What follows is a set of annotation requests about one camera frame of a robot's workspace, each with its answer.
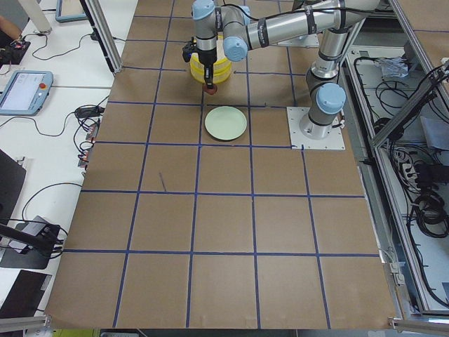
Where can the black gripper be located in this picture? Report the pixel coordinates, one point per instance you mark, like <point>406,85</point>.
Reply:
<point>206,58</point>

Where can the yellow steamer layer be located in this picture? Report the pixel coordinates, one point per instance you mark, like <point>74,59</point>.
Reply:
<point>221,65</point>
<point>218,77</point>

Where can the brown bun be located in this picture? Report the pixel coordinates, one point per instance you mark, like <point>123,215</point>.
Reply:
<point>210,90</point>

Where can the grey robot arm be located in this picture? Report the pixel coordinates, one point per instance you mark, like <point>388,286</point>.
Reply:
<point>242,33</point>

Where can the light green plate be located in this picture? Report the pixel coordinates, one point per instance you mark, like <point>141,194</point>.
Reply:
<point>225,123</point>

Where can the black power brick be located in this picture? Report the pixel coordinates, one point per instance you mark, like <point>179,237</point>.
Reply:
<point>89,112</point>

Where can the blue teach pendant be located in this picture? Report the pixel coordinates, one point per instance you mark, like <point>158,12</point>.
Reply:
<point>25,92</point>

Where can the crumpled plastic bag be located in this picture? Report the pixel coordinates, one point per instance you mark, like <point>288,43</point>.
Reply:
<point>392,67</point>

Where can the black laptop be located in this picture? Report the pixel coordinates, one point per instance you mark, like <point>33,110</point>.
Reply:
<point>26,294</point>

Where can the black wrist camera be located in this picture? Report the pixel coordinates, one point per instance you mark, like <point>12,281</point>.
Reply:
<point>189,49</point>

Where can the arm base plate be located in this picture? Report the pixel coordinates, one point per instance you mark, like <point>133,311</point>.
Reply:
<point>304,135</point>

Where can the black camera stand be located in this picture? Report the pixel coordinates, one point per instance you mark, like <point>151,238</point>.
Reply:
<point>31,243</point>

